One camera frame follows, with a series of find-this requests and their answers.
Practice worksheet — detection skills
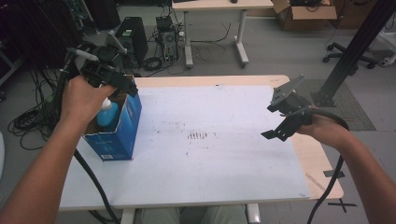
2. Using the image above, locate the blue cardboard box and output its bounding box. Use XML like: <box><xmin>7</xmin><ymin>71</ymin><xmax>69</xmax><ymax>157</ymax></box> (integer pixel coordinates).
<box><xmin>81</xmin><ymin>74</ymin><xmax>143</xmax><ymax>162</ymax></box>

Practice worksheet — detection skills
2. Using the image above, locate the wooden desk with white legs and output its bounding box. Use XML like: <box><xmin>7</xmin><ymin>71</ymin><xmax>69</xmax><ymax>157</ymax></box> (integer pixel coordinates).
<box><xmin>171</xmin><ymin>0</ymin><xmax>275</xmax><ymax>70</ymax></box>

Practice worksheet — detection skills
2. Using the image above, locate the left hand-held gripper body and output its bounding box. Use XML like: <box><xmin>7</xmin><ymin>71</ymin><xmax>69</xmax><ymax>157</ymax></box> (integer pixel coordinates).
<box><xmin>66</xmin><ymin>30</ymin><xmax>129</xmax><ymax>89</ymax></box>

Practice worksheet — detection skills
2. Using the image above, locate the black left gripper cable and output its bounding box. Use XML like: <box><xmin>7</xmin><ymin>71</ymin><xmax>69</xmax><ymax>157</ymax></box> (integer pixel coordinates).
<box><xmin>73</xmin><ymin>148</ymin><xmax>121</xmax><ymax>224</ymax></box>

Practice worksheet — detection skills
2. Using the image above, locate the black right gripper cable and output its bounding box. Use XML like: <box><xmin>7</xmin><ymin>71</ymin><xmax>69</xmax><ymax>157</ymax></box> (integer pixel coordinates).
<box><xmin>305</xmin><ymin>106</ymin><xmax>350</xmax><ymax>224</ymax></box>

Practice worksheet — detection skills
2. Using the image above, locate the brown cardboard box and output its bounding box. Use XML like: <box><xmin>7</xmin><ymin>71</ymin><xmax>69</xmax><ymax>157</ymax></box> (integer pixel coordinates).
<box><xmin>271</xmin><ymin>0</ymin><xmax>338</xmax><ymax>32</ymax></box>

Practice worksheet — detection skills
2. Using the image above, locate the black curtain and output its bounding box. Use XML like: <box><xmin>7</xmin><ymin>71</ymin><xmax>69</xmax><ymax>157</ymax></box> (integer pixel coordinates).
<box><xmin>0</xmin><ymin>0</ymin><xmax>85</xmax><ymax>71</ymax></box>

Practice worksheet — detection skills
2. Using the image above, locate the open computer case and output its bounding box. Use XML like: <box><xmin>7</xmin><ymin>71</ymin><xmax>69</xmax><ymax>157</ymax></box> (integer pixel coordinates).
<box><xmin>155</xmin><ymin>14</ymin><xmax>180</xmax><ymax>63</ymax></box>

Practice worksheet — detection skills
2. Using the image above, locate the black metal post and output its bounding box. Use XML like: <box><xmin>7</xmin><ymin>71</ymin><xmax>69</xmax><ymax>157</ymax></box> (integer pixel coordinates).
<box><xmin>310</xmin><ymin>0</ymin><xmax>396</xmax><ymax>108</ymax></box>

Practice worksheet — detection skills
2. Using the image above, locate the black office chair base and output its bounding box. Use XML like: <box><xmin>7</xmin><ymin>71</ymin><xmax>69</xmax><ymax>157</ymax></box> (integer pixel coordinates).
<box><xmin>321</xmin><ymin>41</ymin><xmax>378</xmax><ymax>70</ymax></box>

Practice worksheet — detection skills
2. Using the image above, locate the white table leg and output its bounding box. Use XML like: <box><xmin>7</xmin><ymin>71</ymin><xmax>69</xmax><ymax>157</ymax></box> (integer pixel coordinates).
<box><xmin>247</xmin><ymin>203</ymin><xmax>262</xmax><ymax>224</ymax></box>
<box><xmin>120</xmin><ymin>207</ymin><xmax>137</xmax><ymax>224</ymax></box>

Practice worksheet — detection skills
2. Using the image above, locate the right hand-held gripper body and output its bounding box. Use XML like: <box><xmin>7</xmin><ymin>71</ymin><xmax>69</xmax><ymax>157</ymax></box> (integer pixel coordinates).
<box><xmin>269</xmin><ymin>74</ymin><xmax>314</xmax><ymax>127</ymax></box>

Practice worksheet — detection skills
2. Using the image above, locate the bundle of black floor cables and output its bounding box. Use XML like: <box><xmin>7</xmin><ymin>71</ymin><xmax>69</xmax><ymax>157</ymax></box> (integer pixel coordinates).
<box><xmin>7</xmin><ymin>69</ymin><xmax>64</xmax><ymax>151</ymax></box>

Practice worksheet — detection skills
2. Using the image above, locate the black computer tower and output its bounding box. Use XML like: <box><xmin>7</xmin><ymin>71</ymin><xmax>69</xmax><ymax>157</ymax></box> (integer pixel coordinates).
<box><xmin>115</xmin><ymin>16</ymin><xmax>149</xmax><ymax>69</ymax></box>

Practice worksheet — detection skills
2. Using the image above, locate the coiled black cable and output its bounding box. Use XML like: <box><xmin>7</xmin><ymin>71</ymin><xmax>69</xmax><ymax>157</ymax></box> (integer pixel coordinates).
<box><xmin>141</xmin><ymin>55</ymin><xmax>163</xmax><ymax>72</ymax></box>

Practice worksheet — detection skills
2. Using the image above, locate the person's left hand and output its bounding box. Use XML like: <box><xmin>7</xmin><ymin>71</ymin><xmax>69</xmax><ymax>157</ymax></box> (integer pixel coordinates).
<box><xmin>59</xmin><ymin>75</ymin><xmax>118</xmax><ymax>126</ymax></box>

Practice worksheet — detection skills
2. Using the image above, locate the blue bottle with white cap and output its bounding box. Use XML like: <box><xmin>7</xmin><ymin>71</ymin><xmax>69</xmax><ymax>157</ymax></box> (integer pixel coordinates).
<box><xmin>95</xmin><ymin>96</ymin><xmax>120</xmax><ymax>128</ymax></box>

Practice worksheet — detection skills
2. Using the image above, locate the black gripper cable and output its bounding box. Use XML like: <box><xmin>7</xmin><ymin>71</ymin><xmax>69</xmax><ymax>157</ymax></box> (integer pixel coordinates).
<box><xmin>73</xmin><ymin>148</ymin><xmax>121</xmax><ymax>224</ymax></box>
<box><xmin>305</xmin><ymin>106</ymin><xmax>350</xmax><ymax>224</ymax></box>

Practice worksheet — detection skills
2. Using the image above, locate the white table mat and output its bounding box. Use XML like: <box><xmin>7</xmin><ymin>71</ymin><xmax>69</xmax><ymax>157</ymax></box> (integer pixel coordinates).
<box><xmin>59</xmin><ymin>85</ymin><xmax>312</xmax><ymax>210</ymax></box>

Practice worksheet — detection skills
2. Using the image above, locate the person's right hand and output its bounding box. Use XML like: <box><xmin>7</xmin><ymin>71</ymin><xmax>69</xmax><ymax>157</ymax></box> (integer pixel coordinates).
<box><xmin>295</xmin><ymin>112</ymin><xmax>352</xmax><ymax>149</ymax></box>

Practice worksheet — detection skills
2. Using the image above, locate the dark floor mat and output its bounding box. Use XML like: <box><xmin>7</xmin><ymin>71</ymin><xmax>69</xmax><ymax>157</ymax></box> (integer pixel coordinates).
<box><xmin>293</xmin><ymin>78</ymin><xmax>377</xmax><ymax>132</ymax></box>

